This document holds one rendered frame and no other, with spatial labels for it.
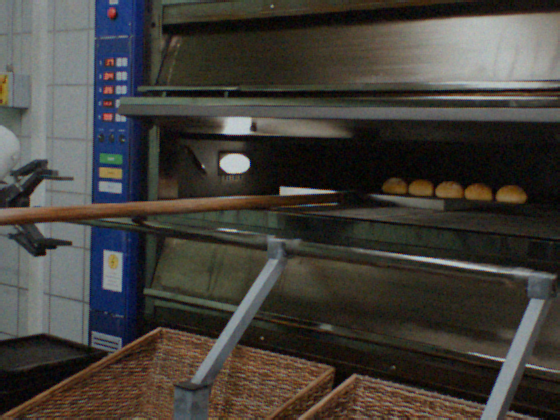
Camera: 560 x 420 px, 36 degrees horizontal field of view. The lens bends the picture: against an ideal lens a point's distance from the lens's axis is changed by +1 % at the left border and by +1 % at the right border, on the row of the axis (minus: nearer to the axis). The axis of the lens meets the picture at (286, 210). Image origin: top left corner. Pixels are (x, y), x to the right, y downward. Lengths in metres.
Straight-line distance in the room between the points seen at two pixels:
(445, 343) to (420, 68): 0.56
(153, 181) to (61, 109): 0.42
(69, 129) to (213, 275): 0.67
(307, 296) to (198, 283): 0.34
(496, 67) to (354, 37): 0.35
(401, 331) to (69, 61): 1.27
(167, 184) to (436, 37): 0.86
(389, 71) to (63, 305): 1.25
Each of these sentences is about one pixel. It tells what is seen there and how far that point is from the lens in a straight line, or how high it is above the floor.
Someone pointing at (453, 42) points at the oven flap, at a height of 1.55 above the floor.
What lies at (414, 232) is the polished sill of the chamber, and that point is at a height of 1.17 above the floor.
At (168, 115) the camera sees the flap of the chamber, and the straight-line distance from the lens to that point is 2.02.
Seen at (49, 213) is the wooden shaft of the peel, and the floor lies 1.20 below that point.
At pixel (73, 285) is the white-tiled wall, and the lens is 2.54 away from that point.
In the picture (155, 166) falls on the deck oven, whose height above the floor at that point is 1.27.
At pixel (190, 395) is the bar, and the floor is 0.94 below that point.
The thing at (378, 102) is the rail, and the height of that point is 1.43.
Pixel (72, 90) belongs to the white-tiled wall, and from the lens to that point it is 2.52.
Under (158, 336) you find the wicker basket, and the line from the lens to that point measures 2.25.
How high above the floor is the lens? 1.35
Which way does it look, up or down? 5 degrees down
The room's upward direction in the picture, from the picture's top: 2 degrees clockwise
